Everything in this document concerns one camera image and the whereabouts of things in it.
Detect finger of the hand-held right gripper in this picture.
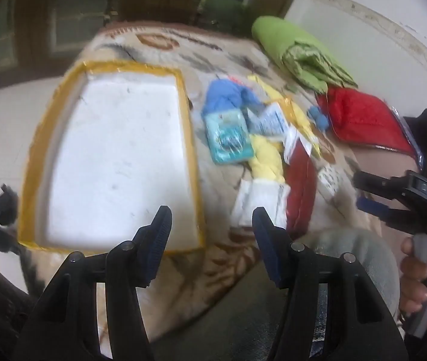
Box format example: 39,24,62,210
357,195,415,232
354,171,412,201

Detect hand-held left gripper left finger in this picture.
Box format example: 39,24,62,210
12,205,173,361

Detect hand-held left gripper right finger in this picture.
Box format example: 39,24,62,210
252,207,410,361

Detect plain white packet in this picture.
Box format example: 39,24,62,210
233,178,291,228

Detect red bag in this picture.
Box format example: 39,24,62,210
316,86,424,171

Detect red fabric pouch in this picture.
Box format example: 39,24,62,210
284,143,321,234

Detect white foam box yellow taped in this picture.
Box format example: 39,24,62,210
17,60,207,258

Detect teal wipes packet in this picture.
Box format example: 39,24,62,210
203,110,256,165

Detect white packet blue print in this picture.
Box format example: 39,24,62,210
247,102,290,137

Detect blue fluffy towel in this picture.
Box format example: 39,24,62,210
201,79,263,118

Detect person's right hand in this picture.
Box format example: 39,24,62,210
400,238,427,318

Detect white dotted packet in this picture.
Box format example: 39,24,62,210
316,163,344,192

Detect small blue plush toy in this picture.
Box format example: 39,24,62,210
307,106,330,133

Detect green rolled blanket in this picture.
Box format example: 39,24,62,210
251,16,359,94

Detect wooden glass door cabinet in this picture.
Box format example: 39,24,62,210
0,0,310,79

